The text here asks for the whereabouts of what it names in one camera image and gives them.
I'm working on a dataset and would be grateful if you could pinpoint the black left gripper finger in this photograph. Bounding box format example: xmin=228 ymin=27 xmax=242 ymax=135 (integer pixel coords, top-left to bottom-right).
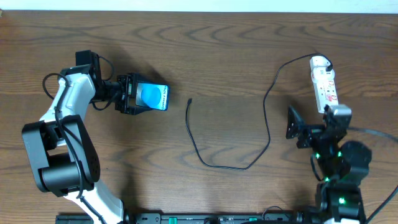
xmin=132 ymin=73 xmax=154 ymax=84
xmin=127 ymin=106 xmax=152 ymax=115

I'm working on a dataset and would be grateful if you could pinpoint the blue Galaxy smartphone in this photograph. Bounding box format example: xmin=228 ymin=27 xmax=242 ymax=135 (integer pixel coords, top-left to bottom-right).
xmin=135 ymin=83 xmax=170 ymax=111

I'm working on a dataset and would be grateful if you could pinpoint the black USB charging cable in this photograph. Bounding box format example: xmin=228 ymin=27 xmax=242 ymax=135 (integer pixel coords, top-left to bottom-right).
xmin=185 ymin=52 xmax=333 ymax=171

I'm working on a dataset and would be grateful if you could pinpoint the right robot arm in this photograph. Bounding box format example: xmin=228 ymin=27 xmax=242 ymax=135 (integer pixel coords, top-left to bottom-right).
xmin=286 ymin=105 xmax=372 ymax=223

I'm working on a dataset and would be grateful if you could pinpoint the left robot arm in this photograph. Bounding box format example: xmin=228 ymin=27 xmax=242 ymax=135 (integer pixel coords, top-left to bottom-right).
xmin=22 ymin=50 xmax=150 ymax=223

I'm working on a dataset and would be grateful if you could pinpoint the white USB charger plug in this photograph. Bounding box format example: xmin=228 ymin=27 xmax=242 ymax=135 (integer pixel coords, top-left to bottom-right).
xmin=310 ymin=55 xmax=331 ymax=70

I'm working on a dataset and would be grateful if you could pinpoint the white power strip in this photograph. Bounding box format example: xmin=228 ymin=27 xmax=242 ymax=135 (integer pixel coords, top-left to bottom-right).
xmin=311 ymin=67 xmax=338 ymax=114

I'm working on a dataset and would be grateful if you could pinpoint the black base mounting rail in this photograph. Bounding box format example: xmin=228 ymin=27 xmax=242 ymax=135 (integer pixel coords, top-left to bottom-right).
xmin=55 ymin=212 xmax=310 ymax=224

